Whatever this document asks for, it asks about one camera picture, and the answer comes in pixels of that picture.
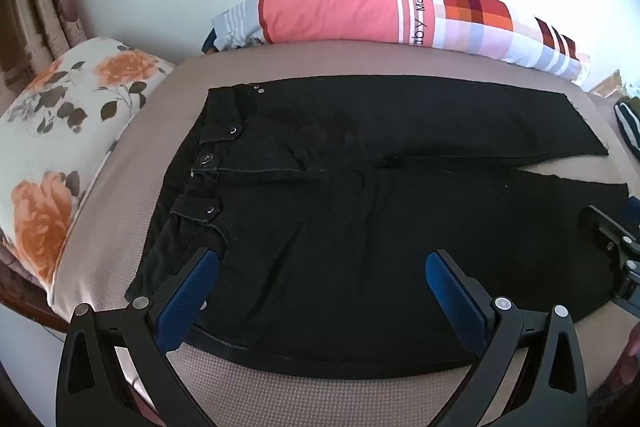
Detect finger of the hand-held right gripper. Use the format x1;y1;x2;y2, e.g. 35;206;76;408
577;201;640;258

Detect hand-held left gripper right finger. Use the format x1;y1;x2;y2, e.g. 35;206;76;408
424;249;589;427

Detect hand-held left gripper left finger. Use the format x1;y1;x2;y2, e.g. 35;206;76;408
56;249;220;427

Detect black pants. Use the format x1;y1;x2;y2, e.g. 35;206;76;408
125;74;630;380

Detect person's right forearm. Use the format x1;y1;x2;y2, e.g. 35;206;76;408
589;379;640;427

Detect person's right hand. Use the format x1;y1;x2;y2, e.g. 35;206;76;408
620;322;640;389

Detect dark striped cloth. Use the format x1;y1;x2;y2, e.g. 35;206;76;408
614;96;640;158

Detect brown wooden furniture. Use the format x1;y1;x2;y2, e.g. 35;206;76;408
590;69;626;98

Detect beige bed cover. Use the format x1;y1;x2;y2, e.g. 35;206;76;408
47;39;640;427

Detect floral pillow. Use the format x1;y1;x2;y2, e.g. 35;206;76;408
0;37;177;308

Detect pink checkered quilt roll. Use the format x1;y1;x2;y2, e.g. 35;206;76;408
202;0;592;84

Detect dark wooden bed frame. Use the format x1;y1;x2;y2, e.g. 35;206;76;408
0;289;68;334

